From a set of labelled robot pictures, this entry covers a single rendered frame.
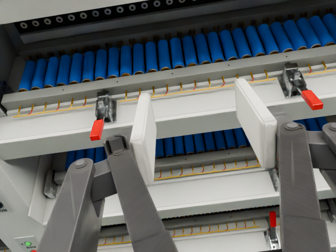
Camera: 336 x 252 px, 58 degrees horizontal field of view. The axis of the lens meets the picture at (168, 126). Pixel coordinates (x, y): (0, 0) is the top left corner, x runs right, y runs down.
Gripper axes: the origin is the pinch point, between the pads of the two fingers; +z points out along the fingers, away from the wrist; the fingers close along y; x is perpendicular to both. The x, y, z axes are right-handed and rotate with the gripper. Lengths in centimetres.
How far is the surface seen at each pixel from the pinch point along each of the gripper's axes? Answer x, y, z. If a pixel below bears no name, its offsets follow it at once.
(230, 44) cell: -2.4, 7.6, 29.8
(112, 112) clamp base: -7.6, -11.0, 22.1
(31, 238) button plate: -32, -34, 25
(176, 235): -46, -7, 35
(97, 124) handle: -6.8, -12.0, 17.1
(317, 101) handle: -7.2, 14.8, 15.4
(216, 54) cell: -3.2, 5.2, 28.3
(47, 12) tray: 7.0, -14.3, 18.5
